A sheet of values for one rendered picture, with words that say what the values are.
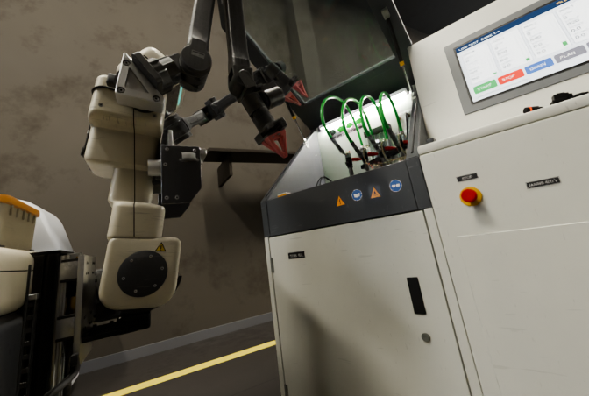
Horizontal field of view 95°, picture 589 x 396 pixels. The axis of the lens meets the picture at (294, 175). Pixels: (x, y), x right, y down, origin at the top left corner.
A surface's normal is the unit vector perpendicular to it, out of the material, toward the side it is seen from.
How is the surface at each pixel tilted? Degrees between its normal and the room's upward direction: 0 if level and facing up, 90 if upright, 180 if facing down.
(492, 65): 76
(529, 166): 90
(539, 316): 90
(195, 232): 90
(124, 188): 90
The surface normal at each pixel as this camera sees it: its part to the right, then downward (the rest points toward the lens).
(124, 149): 0.46, -0.29
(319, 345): -0.62, -0.11
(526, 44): -0.64, -0.33
